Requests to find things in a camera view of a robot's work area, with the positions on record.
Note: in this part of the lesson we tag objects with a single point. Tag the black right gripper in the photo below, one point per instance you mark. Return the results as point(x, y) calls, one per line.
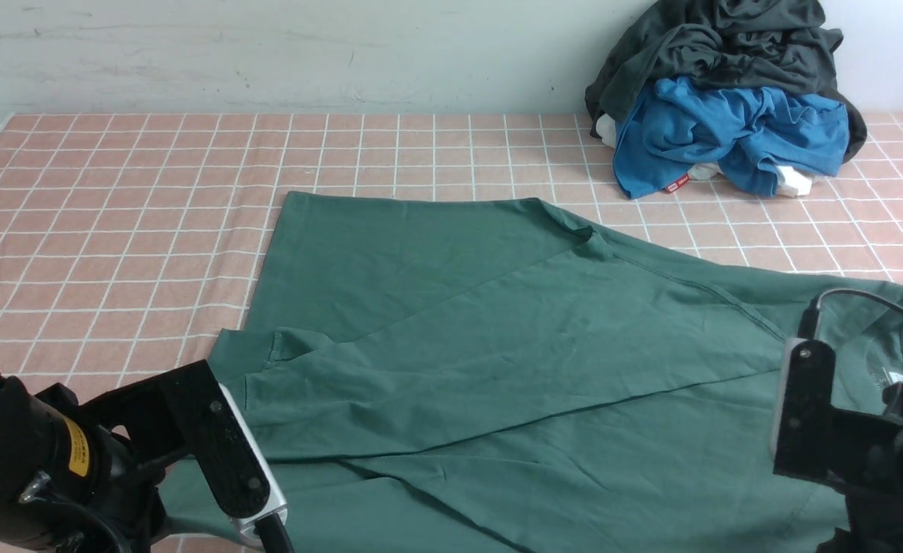
point(855, 454)

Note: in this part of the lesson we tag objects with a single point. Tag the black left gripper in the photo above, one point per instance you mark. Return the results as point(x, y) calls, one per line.
point(113, 452)

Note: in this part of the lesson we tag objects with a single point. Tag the green long-sleeve shirt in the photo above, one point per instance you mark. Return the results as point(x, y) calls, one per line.
point(509, 377)

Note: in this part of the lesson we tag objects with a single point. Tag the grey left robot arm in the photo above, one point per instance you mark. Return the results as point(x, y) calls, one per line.
point(27, 452)

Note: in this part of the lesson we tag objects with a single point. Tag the blue crumpled shirt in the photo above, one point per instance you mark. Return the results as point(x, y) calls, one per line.
point(747, 131)

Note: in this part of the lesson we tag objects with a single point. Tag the pink checkered tablecloth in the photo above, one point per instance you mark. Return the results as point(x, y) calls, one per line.
point(127, 241)

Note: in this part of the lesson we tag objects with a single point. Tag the dark grey crumpled garment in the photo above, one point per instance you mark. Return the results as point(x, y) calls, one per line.
point(725, 44)

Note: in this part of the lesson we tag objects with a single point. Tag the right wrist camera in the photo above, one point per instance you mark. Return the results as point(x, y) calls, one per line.
point(789, 346)

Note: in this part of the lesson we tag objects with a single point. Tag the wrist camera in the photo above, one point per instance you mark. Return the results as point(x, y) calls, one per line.
point(239, 476)
point(789, 346)

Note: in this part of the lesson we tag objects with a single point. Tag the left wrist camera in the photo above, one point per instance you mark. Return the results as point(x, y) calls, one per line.
point(239, 476)

